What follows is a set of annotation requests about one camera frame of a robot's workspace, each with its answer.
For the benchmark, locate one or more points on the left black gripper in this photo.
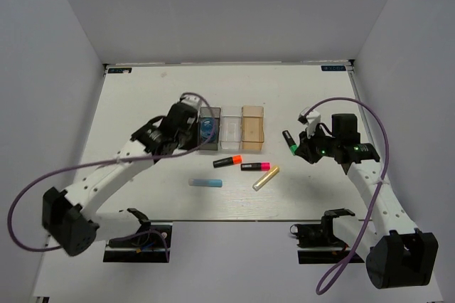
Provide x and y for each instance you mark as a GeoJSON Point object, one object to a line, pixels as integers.
{"type": "Point", "coordinates": [193, 144]}

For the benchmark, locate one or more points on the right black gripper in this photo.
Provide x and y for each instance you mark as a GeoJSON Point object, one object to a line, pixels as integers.
{"type": "Point", "coordinates": [305, 147]}

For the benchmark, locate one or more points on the blue tape roll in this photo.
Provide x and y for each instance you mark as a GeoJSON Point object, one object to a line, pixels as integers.
{"type": "Point", "coordinates": [208, 129]}

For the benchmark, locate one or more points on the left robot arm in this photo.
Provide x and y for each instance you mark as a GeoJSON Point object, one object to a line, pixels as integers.
{"type": "Point", "coordinates": [71, 215]}

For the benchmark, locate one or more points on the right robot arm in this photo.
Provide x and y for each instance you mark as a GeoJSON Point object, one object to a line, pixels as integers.
{"type": "Point", "coordinates": [395, 251]}

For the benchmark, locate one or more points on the green capped black highlighter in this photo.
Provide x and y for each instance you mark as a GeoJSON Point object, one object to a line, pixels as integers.
{"type": "Point", "coordinates": [290, 141]}

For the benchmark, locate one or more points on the dark grey plastic container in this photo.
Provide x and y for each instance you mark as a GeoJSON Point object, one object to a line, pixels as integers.
{"type": "Point", "coordinates": [214, 112]}

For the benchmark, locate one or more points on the clear plastic container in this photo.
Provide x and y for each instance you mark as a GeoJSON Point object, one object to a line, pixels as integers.
{"type": "Point", "coordinates": [230, 128]}

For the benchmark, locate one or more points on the pink capped black highlighter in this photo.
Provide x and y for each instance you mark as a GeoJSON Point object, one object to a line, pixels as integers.
{"type": "Point", "coordinates": [255, 166]}

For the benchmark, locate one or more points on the orange capped black highlighter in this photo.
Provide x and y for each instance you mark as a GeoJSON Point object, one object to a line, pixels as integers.
{"type": "Point", "coordinates": [227, 161]}

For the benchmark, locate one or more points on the amber plastic container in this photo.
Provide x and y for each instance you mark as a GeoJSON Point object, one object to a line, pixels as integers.
{"type": "Point", "coordinates": [252, 128]}

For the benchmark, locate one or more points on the left table label sticker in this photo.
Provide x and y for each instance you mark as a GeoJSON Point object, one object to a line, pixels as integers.
{"type": "Point", "coordinates": [119, 70]}

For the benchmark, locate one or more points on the table label sticker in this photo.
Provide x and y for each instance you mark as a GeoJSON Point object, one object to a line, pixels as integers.
{"type": "Point", "coordinates": [119, 70]}
{"type": "Point", "coordinates": [333, 68]}

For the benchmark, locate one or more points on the right table label sticker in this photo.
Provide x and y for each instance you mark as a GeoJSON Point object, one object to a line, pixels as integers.
{"type": "Point", "coordinates": [333, 68]}

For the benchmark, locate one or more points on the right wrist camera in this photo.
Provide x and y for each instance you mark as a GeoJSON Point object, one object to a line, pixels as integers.
{"type": "Point", "coordinates": [310, 119]}

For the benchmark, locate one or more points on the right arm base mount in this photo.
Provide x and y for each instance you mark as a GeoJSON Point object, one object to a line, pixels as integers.
{"type": "Point", "coordinates": [314, 248]}

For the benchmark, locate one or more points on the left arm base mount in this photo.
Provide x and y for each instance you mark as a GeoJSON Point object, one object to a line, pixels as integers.
{"type": "Point", "coordinates": [152, 247]}

